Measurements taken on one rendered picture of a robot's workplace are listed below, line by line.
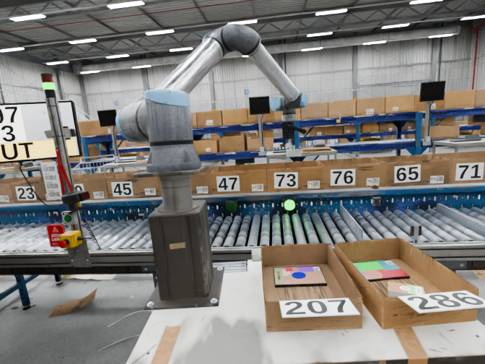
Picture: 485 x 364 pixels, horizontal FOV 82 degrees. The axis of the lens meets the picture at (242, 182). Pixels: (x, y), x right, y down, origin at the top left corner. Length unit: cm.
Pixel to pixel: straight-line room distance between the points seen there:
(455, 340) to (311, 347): 38
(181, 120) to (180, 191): 24
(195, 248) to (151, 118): 46
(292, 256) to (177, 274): 48
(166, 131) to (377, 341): 87
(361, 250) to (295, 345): 55
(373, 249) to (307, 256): 28
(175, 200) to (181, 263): 22
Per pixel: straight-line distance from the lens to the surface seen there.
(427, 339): 100
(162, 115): 96
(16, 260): 205
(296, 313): 81
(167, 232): 100
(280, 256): 123
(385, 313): 97
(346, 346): 92
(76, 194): 160
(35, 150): 185
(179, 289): 109
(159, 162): 95
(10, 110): 190
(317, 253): 125
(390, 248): 135
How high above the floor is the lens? 135
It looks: 11 degrees down
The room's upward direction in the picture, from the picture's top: 4 degrees counter-clockwise
